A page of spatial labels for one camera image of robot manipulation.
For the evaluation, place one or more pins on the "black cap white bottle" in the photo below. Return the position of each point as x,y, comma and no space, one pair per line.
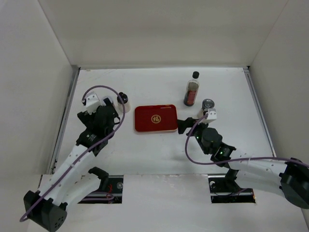
123,102

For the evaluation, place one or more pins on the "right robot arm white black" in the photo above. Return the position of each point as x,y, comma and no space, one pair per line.
285,177

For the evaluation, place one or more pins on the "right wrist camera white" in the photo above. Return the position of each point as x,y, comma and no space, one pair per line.
212,115

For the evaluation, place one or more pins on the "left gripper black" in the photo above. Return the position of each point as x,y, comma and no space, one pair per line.
87,118

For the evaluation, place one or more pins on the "white lid paste jar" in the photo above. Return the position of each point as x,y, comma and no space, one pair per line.
107,101

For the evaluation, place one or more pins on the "silver lid white shaker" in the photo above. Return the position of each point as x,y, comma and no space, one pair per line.
206,105

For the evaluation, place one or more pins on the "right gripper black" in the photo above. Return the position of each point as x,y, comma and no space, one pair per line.
183,124

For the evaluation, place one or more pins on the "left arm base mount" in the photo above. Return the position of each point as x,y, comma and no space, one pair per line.
110,190

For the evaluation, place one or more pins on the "tall dark sauce bottle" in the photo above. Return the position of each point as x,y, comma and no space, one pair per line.
191,90

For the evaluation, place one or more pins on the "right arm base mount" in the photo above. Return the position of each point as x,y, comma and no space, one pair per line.
224,189

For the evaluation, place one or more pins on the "red rectangular tray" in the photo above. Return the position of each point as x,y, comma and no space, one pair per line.
155,118

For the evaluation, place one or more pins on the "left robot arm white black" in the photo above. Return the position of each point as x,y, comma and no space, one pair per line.
76,177

